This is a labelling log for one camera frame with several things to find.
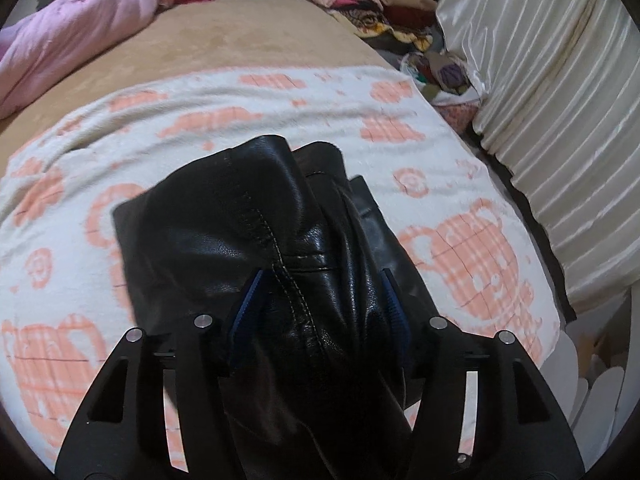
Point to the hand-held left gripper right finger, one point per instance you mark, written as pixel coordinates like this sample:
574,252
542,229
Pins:
400,320

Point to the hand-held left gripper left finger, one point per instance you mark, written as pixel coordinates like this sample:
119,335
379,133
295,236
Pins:
243,312

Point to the black leather pants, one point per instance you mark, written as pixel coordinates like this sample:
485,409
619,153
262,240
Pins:
280,240

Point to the pile of colourful clothes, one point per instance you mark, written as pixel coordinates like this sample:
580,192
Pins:
380,0

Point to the white scalloped board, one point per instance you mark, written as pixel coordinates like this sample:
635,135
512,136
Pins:
595,390

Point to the white orange printed blanket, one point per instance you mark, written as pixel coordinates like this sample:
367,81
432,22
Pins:
310,105

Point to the beige bed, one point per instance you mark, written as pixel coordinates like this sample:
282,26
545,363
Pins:
240,35

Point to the cream pleated curtain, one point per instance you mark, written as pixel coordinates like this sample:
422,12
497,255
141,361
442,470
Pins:
565,85

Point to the pink quilt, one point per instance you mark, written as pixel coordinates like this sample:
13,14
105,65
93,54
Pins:
65,30

